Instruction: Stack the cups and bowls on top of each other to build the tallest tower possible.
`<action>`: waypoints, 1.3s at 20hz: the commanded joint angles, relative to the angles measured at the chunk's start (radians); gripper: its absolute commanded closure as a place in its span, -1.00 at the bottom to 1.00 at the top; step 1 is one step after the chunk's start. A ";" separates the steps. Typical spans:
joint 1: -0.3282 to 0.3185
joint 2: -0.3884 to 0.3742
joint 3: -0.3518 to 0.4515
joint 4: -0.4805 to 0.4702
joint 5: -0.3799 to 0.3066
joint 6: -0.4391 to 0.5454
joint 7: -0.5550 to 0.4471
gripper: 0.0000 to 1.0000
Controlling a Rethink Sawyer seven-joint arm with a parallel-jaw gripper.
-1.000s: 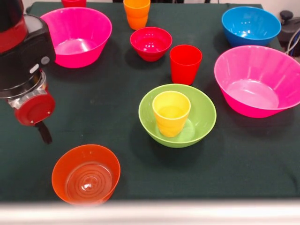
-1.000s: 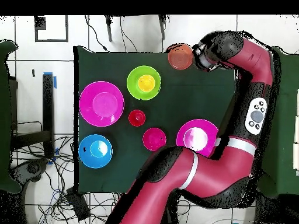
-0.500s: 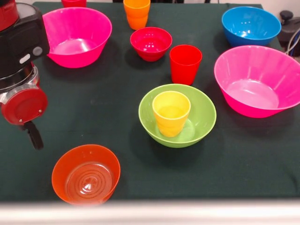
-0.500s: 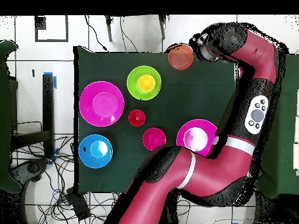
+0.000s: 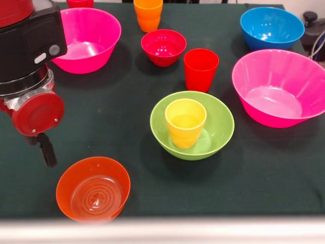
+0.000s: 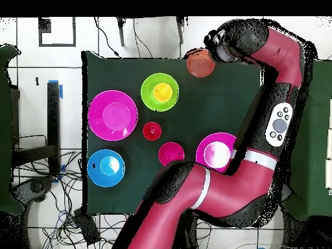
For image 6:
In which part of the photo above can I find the yellow cup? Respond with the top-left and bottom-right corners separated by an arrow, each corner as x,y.
152,82 -> 174,103

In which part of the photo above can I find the green bowl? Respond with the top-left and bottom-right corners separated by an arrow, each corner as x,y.
140,73 -> 180,113

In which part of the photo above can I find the orange bowl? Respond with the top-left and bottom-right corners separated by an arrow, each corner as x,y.
185,48 -> 216,78

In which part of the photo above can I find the red cup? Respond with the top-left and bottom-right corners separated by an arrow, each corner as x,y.
142,121 -> 163,141

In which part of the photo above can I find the small crimson bowl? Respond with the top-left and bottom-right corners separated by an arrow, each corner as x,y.
158,141 -> 185,167

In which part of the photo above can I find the large pink bowl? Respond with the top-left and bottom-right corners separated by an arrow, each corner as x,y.
195,132 -> 237,174
87,89 -> 139,142

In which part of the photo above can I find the blue bowl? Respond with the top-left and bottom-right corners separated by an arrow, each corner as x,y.
87,148 -> 126,188

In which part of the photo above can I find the dark green tablecloth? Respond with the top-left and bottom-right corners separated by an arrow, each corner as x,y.
81,51 -> 263,217

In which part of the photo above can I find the metal chair leg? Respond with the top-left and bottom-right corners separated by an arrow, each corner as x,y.
175,16 -> 187,45
115,16 -> 126,47

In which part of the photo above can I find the blue tape strip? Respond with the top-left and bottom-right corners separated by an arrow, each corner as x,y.
48,79 -> 64,99

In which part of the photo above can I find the black power strip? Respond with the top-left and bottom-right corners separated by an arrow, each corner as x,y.
73,207 -> 101,246

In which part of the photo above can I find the green cloth side table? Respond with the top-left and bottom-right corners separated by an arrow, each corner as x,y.
0,44 -> 24,216
281,58 -> 332,221

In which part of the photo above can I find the black table frame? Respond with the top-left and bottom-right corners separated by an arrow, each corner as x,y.
11,81 -> 62,177

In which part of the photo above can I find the black pedestal leg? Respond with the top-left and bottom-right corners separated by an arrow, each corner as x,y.
11,176 -> 55,208

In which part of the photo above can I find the grey square floor frame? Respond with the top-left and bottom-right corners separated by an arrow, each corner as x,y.
38,17 -> 77,48

